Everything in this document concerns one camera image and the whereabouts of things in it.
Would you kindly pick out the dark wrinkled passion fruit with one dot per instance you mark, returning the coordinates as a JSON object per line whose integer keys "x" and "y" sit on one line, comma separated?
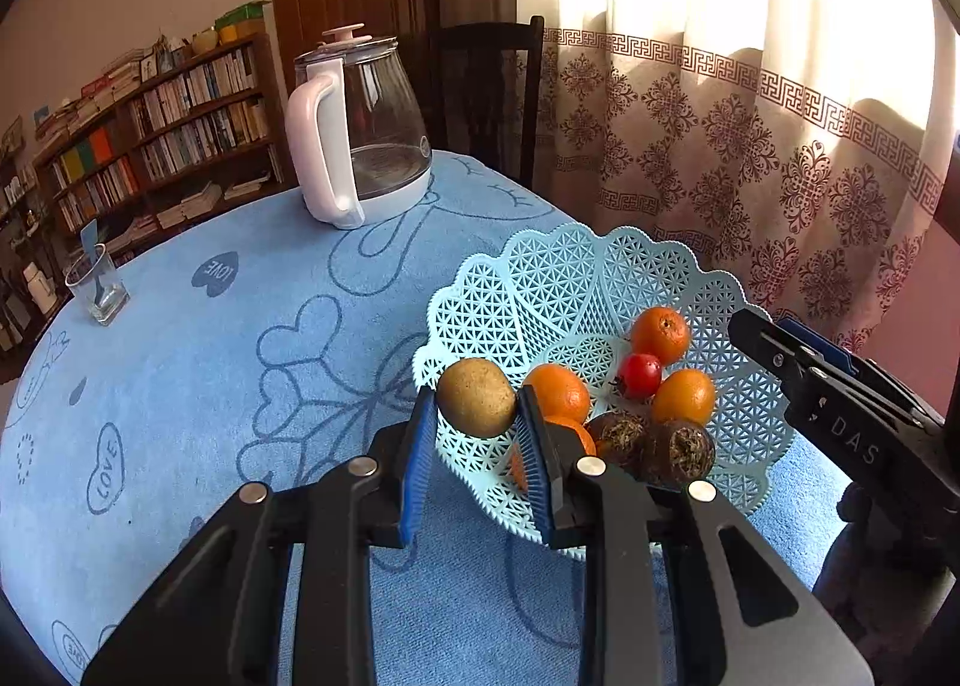
{"x": 615, "y": 438}
{"x": 679, "y": 453}

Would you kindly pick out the green box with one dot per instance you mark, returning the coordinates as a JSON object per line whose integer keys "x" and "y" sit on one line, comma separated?
{"x": 244, "y": 20}

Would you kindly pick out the white thermos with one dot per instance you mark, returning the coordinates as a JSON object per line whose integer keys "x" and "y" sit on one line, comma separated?
{"x": 37, "y": 288}

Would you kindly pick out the clear glass cup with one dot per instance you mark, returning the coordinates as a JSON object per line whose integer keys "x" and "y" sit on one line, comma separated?
{"x": 97, "y": 288}

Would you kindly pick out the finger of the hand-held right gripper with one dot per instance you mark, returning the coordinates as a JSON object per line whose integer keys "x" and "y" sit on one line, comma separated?
{"x": 765, "y": 348}
{"x": 821, "y": 352}

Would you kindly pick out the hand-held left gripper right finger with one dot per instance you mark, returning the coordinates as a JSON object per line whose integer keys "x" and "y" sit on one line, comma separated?
{"x": 536, "y": 476}

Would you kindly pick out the orange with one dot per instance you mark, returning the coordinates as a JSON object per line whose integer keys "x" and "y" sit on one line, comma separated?
{"x": 660, "y": 333}
{"x": 574, "y": 437}
{"x": 559, "y": 392}
{"x": 684, "y": 397}

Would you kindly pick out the small dark cluttered shelf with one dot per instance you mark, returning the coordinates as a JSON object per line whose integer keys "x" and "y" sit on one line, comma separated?
{"x": 22, "y": 221}

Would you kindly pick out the blue plastic spoon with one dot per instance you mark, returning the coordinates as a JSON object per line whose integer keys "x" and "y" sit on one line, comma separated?
{"x": 90, "y": 240}

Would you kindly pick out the cream patterned curtain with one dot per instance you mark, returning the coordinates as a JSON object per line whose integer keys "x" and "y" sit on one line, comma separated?
{"x": 750, "y": 131}

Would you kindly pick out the red tomato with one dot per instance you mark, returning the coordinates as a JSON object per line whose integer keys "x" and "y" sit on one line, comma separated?
{"x": 639, "y": 376}

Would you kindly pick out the light blue plastic lattice basket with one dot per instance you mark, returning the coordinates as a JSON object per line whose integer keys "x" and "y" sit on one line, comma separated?
{"x": 555, "y": 296}

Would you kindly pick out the brown round fruit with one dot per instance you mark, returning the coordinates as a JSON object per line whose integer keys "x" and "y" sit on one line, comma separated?
{"x": 476, "y": 397}

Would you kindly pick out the dark wooden chair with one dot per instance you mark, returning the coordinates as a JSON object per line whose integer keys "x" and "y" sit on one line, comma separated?
{"x": 480, "y": 93}

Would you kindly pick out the wooden bookshelf with books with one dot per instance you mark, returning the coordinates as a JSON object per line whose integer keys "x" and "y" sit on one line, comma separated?
{"x": 165, "y": 131}

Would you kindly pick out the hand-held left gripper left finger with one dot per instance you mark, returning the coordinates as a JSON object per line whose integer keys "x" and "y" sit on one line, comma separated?
{"x": 416, "y": 476}

